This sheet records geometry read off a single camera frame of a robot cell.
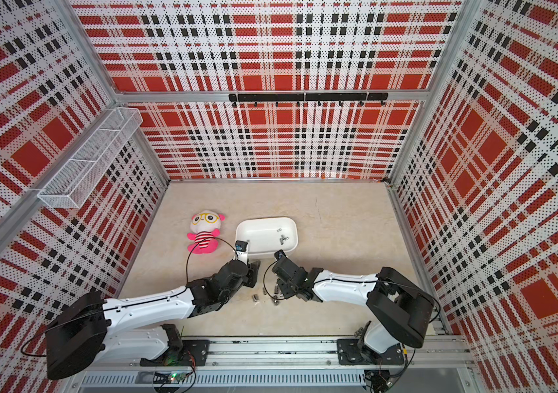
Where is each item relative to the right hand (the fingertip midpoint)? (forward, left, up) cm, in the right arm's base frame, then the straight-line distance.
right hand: (291, 278), depth 87 cm
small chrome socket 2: (+18, +4, -2) cm, 19 cm away
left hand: (+4, +12, +7) cm, 14 cm away
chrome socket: (-6, +13, -1) cm, 14 cm away
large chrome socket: (-8, +6, 0) cm, 10 cm away
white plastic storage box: (+21, +11, -4) cm, 24 cm away
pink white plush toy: (+19, +34, +5) cm, 40 cm away
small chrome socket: (+22, +5, -2) cm, 23 cm away
